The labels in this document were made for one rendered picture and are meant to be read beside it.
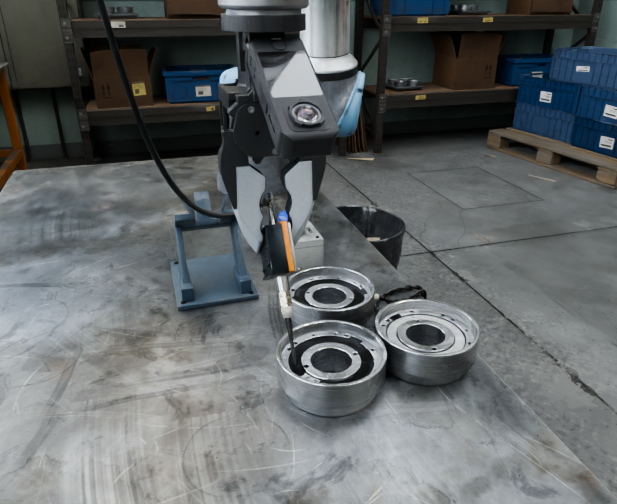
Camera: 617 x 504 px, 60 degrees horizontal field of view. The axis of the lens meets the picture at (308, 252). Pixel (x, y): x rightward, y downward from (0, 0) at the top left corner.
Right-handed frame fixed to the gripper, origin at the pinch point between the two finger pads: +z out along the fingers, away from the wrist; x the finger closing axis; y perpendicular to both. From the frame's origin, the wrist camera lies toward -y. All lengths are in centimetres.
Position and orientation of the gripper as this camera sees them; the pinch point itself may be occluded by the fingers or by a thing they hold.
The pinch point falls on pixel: (275, 241)
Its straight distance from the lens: 51.8
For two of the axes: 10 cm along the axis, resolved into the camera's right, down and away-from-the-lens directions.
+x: -9.6, 1.3, -2.7
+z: 0.0, 9.0, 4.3
